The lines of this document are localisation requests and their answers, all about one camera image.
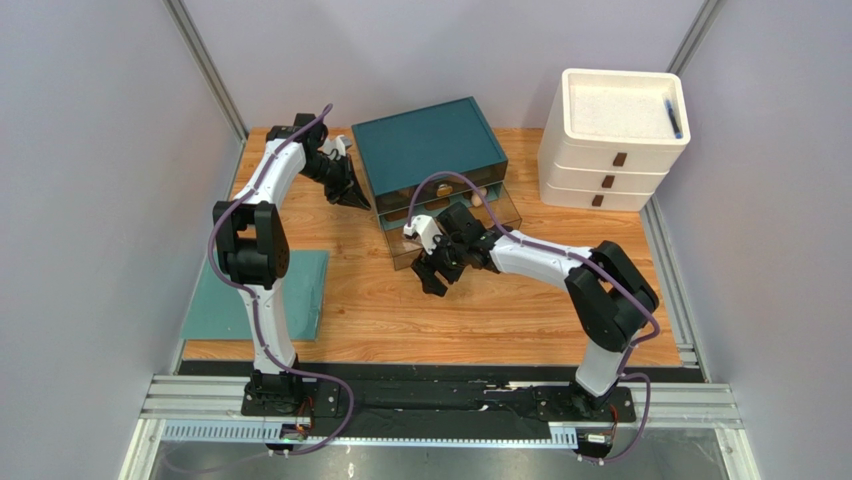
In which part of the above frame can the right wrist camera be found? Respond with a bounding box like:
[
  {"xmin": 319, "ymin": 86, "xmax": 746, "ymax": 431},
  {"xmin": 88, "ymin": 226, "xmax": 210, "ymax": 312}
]
[{"xmin": 403, "ymin": 215, "xmax": 443, "ymax": 255}]

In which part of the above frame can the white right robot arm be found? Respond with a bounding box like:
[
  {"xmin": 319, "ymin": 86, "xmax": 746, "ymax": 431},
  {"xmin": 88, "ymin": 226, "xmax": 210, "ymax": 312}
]
[{"xmin": 403, "ymin": 205, "xmax": 660, "ymax": 399}]

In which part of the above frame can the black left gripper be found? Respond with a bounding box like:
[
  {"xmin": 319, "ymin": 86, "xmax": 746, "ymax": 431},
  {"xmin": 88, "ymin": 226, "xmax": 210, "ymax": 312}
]
[{"xmin": 299, "ymin": 154, "xmax": 372, "ymax": 212}]

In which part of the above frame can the round beige makeup sponge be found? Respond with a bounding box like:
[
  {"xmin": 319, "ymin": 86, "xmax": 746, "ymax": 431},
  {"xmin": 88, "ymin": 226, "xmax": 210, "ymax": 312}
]
[{"xmin": 470, "ymin": 190, "xmax": 487, "ymax": 208}]

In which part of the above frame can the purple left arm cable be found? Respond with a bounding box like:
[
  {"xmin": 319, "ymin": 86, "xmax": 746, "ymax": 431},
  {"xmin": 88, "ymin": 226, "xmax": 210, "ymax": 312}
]
[{"xmin": 206, "ymin": 103, "xmax": 357, "ymax": 457}]

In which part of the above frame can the teal mat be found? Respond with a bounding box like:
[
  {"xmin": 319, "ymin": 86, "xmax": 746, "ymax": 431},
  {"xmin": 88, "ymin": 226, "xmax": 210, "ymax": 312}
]
[{"xmin": 179, "ymin": 249, "xmax": 331, "ymax": 343}]

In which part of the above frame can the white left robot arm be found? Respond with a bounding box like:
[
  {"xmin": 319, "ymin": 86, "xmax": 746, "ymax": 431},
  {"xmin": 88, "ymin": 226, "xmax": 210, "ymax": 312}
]
[{"xmin": 207, "ymin": 113, "xmax": 371, "ymax": 411}]

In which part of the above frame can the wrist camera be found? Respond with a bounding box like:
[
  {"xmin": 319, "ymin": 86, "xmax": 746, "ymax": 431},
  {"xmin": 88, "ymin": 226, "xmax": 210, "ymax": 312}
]
[
  {"xmin": 321, "ymin": 135, "xmax": 353, "ymax": 159},
  {"xmin": 403, "ymin": 215, "xmax": 443, "ymax": 255}
]

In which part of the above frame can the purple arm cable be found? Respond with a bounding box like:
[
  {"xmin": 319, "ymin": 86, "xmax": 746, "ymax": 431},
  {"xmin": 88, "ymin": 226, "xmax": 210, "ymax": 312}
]
[
  {"xmin": 206, "ymin": 103, "xmax": 357, "ymax": 457},
  {"xmin": 407, "ymin": 171, "xmax": 662, "ymax": 464}
]

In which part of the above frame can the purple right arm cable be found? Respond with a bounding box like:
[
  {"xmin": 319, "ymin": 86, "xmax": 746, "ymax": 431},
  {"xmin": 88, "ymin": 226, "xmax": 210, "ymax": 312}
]
[{"xmin": 407, "ymin": 171, "xmax": 662, "ymax": 464}]

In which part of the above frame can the teal drawer cabinet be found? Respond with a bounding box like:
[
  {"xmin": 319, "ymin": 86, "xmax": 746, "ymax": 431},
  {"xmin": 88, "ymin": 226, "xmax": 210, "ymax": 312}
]
[{"xmin": 352, "ymin": 96, "xmax": 508, "ymax": 218}]

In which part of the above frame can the blue pen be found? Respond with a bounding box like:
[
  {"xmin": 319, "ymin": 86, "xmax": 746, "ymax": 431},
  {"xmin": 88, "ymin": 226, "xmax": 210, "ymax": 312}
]
[{"xmin": 663, "ymin": 97, "xmax": 684, "ymax": 139}]

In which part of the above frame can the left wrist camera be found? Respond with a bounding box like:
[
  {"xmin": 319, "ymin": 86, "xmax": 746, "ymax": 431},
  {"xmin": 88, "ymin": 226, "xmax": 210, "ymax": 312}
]
[{"xmin": 321, "ymin": 135, "xmax": 353, "ymax": 159}]

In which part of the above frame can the white three-drawer organizer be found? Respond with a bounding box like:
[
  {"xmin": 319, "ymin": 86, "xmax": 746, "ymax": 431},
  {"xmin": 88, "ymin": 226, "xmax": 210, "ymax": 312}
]
[{"xmin": 537, "ymin": 68, "xmax": 691, "ymax": 212}]

